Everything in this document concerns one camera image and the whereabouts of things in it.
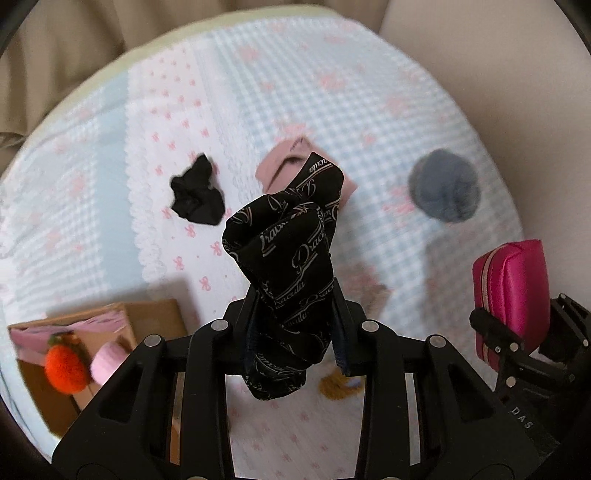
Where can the beige curtain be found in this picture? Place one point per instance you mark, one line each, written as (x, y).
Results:
(55, 50)

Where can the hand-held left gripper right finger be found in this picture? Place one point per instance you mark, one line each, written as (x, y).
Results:
(342, 344)

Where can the pink patterned cloth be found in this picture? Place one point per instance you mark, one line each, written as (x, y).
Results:
(41, 339)

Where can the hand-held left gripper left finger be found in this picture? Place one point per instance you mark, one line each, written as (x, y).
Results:
(251, 344)

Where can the checked blue pink blanket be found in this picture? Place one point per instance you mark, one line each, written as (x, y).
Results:
(323, 83)

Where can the cardboard box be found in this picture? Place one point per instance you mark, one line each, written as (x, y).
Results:
(152, 323)

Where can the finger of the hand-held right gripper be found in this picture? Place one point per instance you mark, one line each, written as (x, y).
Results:
(491, 328)
(570, 323)

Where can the black scrunchie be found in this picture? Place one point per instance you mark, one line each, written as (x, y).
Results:
(196, 191)

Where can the pink plush toy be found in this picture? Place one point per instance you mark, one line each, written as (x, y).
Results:
(108, 362)

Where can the pink folded cloth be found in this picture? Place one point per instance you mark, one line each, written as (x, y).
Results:
(281, 166)

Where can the grey fluffy pompom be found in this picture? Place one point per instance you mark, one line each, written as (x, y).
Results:
(443, 184)

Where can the orange plush fruit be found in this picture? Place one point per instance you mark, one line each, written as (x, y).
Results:
(67, 367)

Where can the brown plush toy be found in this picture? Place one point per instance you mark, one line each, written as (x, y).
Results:
(339, 386)

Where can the black printed cloth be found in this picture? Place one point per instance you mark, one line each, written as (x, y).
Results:
(286, 258)

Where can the pink zip pouch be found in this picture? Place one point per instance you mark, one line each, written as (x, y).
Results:
(515, 295)

